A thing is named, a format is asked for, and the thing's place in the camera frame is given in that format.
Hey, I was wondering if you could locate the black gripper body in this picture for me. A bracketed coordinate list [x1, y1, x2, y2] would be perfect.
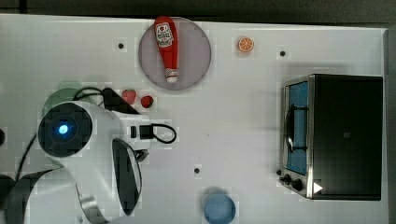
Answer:
[103, 88, 153, 161]

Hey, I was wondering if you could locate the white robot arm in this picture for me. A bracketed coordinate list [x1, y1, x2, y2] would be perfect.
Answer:
[5, 87, 151, 224]

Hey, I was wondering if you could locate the pink plush strawberry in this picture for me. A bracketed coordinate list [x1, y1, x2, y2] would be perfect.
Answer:
[121, 90, 136, 105]

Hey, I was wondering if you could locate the red strawberry toy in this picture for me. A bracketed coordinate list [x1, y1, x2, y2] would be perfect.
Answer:
[140, 95, 154, 108]

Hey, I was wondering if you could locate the green colander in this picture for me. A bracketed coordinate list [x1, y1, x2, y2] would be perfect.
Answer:
[41, 81, 98, 117]

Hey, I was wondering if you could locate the red ketchup bottle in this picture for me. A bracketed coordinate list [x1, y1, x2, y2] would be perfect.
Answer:
[154, 16, 178, 83]

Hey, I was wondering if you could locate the grey round plate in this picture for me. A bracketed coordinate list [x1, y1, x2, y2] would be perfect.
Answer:
[138, 17, 211, 91]

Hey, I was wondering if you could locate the black round object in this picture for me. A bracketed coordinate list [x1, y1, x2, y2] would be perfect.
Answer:
[0, 129, 6, 146]

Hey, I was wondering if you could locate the black cylinder lower left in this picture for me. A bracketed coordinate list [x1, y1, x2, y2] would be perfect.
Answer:
[0, 175, 15, 210]

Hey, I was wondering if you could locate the orange slice toy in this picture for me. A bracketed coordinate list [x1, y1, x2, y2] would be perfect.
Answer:
[237, 36, 254, 52]

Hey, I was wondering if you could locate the blue cup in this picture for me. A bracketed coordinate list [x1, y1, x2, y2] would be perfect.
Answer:
[204, 193, 236, 224]

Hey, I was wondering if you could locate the black toaster oven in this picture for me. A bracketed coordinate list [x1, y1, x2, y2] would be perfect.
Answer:
[276, 74, 384, 201]

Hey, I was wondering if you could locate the black cable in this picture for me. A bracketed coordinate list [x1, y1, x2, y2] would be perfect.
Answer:
[150, 123, 177, 145]

